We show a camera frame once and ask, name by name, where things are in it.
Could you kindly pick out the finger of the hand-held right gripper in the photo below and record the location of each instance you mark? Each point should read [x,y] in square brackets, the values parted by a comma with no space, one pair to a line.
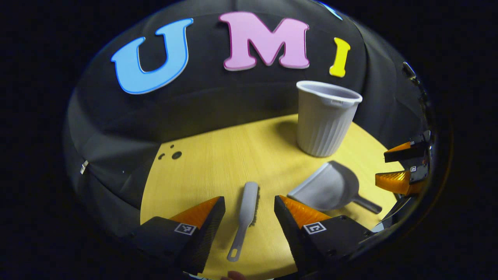
[404,153]
[397,182]

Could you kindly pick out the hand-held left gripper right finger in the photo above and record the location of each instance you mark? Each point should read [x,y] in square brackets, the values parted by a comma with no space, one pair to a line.
[291,233]

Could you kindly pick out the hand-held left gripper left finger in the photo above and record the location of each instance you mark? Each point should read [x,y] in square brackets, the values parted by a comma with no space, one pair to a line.
[210,237]

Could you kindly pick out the small grey broom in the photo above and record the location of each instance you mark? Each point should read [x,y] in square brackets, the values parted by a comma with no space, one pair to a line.
[248,202]

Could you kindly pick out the grey dustpan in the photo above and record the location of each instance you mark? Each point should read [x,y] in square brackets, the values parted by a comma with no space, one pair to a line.
[330,186]

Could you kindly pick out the grey ribbed garbage bin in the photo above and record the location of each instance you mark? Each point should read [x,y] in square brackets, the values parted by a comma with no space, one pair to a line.
[323,124]

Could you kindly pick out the black backdrop cloth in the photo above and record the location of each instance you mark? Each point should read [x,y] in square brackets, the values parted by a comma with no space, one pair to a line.
[218,101]

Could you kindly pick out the silver cloth clip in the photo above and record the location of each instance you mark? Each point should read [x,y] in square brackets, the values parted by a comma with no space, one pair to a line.
[83,167]

